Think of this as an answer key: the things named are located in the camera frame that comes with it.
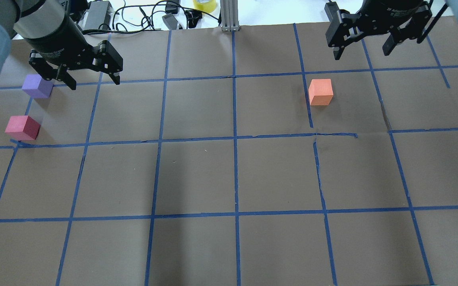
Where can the aluminium frame post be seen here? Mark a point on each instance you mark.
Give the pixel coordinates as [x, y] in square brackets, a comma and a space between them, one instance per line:
[229, 17]

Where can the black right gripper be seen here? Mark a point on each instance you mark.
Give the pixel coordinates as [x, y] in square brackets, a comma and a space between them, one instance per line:
[392, 12]

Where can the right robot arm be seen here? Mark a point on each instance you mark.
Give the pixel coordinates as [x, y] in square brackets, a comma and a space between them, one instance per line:
[448, 4]

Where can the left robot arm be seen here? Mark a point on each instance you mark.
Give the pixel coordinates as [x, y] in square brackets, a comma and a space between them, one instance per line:
[37, 17]

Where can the pink foam block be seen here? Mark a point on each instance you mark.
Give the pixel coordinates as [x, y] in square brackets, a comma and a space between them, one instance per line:
[22, 128]

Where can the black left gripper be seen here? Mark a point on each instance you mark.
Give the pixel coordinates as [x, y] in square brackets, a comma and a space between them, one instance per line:
[56, 39]

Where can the black power adapter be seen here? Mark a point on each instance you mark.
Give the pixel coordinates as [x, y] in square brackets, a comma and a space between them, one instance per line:
[98, 15]

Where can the purple foam block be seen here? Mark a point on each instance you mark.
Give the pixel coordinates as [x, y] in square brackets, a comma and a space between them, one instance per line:
[37, 87]

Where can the orange foam block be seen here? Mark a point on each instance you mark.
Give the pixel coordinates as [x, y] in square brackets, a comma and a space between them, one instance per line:
[320, 92]

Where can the yellow tape roll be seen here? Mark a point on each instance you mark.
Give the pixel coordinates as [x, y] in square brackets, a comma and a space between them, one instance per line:
[207, 6]

